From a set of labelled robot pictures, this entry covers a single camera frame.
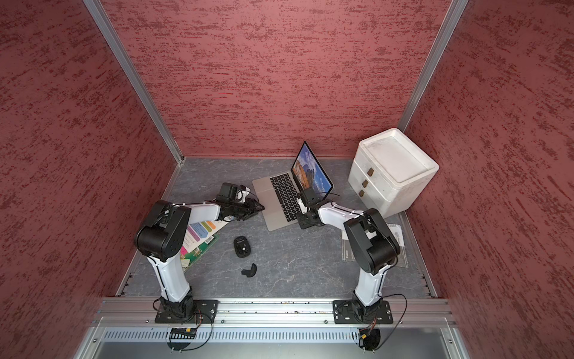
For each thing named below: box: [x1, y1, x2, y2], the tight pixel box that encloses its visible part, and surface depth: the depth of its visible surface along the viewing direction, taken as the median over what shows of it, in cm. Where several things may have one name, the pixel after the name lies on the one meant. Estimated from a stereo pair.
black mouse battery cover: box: [240, 263, 258, 278], surface depth 85 cm
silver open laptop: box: [251, 140, 335, 232], surface depth 105 cm
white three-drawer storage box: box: [348, 127, 440, 219], surface depth 91 cm
